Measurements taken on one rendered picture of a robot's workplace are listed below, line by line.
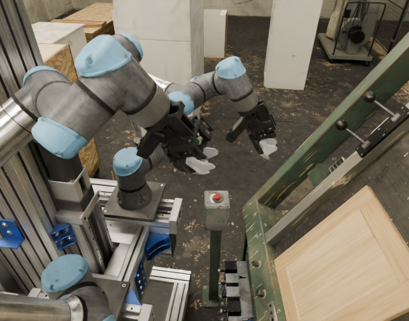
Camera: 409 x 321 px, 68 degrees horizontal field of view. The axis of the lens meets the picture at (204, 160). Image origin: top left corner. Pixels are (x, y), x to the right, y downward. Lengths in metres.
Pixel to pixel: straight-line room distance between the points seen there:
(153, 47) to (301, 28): 2.18
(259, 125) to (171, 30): 2.27
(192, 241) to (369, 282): 1.67
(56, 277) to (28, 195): 0.24
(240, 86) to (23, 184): 0.65
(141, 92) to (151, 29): 2.67
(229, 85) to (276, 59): 3.80
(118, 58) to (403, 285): 0.85
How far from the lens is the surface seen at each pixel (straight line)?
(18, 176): 0.93
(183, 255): 2.42
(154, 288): 2.06
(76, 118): 0.49
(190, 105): 0.85
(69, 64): 2.66
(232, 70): 0.88
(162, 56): 3.22
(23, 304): 0.75
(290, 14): 4.53
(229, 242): 2.49
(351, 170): 1.18
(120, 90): 0.49
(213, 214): 1.49
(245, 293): 1.43
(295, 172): 1.44
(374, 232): 1.05
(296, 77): 4.80
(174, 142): 0.58
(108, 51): 0.48
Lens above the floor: 1.99
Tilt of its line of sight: 38 degrees down
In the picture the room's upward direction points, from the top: straight up
